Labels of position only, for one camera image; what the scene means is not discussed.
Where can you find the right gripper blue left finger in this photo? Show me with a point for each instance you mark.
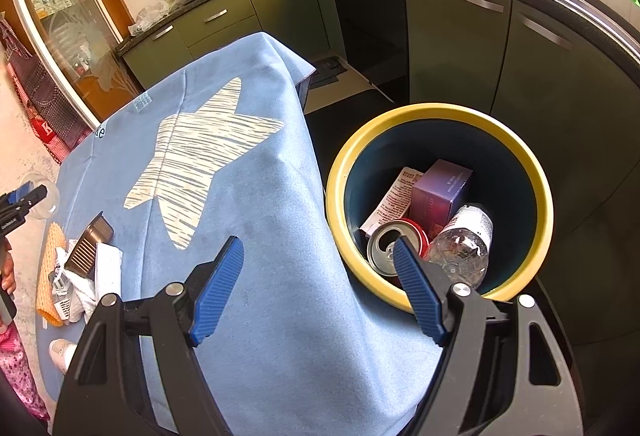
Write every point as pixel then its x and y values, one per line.
pixel 210 286

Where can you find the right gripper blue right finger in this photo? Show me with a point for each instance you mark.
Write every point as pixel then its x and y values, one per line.
pixel 425 301

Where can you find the clear plastic cup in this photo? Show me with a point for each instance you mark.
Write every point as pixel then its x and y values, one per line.
pixel 46 199

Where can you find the crushed clear plastic bottle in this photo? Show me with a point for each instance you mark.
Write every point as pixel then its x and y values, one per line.
pixel 462 248

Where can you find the crushed red cola can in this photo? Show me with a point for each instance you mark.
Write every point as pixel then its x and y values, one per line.
pixel 380 246

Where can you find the red white milk carton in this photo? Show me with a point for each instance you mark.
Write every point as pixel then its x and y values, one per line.
pixel 395 202

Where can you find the purple cardboard box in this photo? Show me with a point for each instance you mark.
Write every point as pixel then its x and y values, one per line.
pixel 438 194

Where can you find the white paper tissue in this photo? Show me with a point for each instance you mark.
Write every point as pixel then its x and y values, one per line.
pixel 75 297

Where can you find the yellow rimmed dark trash bin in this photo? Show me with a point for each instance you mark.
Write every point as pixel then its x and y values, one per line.
pixel 422 163

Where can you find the small white pill bottle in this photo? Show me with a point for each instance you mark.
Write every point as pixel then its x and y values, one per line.
pixel 61 353

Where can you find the orange foam fruit net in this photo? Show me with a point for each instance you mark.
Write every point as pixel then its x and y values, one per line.
pixel 53 240

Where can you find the person's left hand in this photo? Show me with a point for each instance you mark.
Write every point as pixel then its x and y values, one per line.
pixel 8 283

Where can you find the red checked apron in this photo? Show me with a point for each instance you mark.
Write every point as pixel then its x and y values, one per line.
pixel 56 147

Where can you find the blue patterned tablecloth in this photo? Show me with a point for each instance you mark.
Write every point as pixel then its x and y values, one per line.
pixel 221 149

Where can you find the glass sliding door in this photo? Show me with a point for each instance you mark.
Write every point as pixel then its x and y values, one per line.
pixel 76 41

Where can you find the clear plastic bag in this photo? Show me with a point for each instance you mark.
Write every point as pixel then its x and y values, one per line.
pixel 148 16

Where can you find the green lower cabinets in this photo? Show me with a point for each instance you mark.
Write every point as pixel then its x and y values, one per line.
pixel 560 73

